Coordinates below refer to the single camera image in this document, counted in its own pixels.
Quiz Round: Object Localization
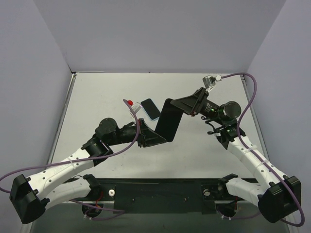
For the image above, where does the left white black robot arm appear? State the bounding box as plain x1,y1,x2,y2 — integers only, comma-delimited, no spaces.
10,118,169,224

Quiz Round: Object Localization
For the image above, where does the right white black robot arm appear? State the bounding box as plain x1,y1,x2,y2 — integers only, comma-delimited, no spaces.
171,88,301,223

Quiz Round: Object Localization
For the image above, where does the phone in light blue case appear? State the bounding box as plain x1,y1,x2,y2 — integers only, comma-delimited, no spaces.
140,98,161,121

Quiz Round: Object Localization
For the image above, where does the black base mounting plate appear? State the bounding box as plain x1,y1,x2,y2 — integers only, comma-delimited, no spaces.
70,178,247,216

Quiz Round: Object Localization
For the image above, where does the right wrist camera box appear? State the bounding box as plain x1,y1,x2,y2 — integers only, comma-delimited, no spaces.
203,75,216,92

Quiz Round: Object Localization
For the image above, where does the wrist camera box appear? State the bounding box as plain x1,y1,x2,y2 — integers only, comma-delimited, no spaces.
203,75,216,92
130,102,142,115

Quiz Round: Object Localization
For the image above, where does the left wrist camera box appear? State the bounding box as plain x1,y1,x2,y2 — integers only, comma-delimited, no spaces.
130,102,142,115

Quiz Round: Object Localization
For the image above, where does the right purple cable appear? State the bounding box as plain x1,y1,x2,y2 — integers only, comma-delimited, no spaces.
215,73,306,228

